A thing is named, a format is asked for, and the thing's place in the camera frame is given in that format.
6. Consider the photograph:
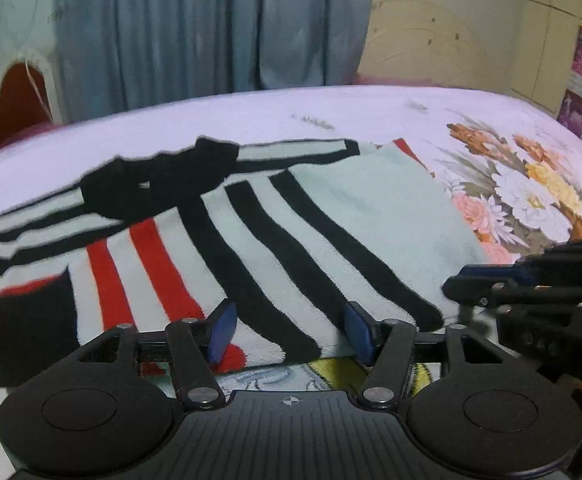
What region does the blue-grey curtain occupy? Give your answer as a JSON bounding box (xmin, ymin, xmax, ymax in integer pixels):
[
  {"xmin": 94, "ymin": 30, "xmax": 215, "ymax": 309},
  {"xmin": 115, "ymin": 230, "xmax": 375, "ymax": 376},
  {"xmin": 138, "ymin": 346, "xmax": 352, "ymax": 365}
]
[{"xmin": 51, "ymin": 0, "xmax": 379, "ymax": 123}]

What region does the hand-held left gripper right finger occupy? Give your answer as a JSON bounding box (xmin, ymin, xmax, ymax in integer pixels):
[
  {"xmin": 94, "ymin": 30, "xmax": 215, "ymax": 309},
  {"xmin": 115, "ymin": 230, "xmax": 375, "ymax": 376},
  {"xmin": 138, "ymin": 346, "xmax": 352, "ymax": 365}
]
[{"xmin": 343, "ymin": 301, "xmax": 509, "ymax": 411}]

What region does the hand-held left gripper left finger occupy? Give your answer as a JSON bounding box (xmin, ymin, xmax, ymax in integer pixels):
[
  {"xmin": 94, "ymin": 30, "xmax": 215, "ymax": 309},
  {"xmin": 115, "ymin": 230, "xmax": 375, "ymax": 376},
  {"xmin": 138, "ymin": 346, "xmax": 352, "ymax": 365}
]
[{"xmin": 74, "ymin": 299, "xmax": 238, "ymax": 409}]

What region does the red white-framed headboard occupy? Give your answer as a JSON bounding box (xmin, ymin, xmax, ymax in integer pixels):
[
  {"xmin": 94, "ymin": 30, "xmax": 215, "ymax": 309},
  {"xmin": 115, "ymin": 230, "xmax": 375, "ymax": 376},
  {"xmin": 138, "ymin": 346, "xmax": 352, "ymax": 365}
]
[{"xmin": 0, "ymin": 47, "xmax": 67, "ymax": 153}]

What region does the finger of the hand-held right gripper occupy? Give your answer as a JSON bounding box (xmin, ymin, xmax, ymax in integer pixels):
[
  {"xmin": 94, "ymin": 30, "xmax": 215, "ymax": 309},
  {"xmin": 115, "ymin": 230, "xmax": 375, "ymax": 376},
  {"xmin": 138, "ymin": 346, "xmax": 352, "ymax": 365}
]
[
  {"xmin": 442, "ymin": 276, "xmax": 582, "ymax": 309},
  {"xmin": 456, "ymin": 236, "xmax": 582, "ymax": 286}
]

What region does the white cord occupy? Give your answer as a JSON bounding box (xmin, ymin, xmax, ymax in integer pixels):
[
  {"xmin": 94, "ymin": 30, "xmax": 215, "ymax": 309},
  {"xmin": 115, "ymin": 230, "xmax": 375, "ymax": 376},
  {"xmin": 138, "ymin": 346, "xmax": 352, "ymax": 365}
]
[{"xmin": 0, "ymin": 0, "xmax": 39, "ymax": 116}]

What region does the black red striped sweater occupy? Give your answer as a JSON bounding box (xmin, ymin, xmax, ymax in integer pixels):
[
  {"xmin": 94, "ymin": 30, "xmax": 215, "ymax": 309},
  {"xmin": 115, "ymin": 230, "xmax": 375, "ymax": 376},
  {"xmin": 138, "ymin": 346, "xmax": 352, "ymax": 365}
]
[{"xmin": 0, "ymin": 135, "xmax": 492, "ymax": 395}]

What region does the cream wardrobe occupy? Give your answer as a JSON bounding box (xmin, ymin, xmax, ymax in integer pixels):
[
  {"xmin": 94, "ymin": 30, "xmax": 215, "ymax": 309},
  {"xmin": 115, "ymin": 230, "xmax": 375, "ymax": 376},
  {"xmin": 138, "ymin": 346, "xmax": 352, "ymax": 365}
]
[{"xmin": 356, "ymin": 0, "xmax": 582, "ymax": 148}]

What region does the floral bed sheet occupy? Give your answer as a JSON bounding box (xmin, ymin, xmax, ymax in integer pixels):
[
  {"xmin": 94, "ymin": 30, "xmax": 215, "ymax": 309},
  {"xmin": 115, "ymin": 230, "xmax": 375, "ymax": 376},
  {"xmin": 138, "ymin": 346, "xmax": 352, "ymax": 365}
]
[{"xmin": 0, "ymin": 84, "xmax": 582, "ymax": 480}]

